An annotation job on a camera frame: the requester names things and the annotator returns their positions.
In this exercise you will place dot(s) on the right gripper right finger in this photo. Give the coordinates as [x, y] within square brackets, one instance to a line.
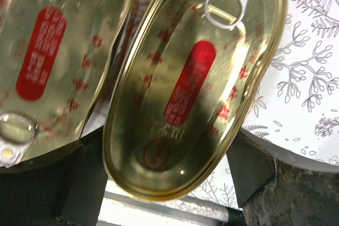
[275, 186]

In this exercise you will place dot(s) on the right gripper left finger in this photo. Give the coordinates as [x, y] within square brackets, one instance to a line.
[66, 192]

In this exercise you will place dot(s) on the gold oval tin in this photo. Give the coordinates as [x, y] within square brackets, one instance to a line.
[55, 57]
[184, 91]

